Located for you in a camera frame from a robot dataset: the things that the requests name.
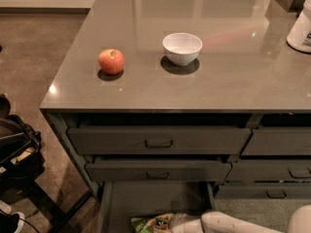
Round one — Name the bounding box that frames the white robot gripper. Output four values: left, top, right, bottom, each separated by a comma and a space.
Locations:
146, 214, 203, 233

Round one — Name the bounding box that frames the green rice chip bag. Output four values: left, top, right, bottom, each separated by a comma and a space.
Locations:
131, 217, 156, 233

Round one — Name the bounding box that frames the open bottom left drawer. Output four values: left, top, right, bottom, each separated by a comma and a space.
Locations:
96, 181, 215, 233

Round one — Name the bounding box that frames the middle left grey drawer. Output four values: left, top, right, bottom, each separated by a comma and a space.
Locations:
86, 157, 231, 182

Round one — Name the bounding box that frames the grey drawer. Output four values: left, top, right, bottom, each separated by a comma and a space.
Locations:
215, 183, 311, 199
67, 126, 251, 154
226, 160, 311, 183
86, 157, 231, 182
242, 127, 311, 156

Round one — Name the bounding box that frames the middle right grey drawer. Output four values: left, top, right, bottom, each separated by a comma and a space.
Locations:
226, 160, 311, 183

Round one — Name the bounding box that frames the bottom right grey drawer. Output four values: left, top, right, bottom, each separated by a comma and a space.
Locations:
215, 183, 311, 199

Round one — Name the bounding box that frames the top left grey drawer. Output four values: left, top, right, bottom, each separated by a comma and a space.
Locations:
67, 126, 251, 154

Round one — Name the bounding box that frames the top right grey drawer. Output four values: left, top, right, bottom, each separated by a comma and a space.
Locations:
242, 127, 311, 156

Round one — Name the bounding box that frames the black cart with items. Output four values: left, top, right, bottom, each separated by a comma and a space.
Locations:
0, 94, 45, 183

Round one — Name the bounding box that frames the black and white shoe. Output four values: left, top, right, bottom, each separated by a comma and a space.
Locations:
0, 200, 25, 233

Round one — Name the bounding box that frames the red apple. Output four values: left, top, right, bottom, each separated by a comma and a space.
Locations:
98, 49, 124, 75

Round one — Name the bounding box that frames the white ceramic bowl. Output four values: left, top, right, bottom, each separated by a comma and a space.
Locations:
162, 32, 203, 66

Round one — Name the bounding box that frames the white cylindrical container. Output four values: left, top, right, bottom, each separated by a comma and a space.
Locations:
287, 0, 311, 53

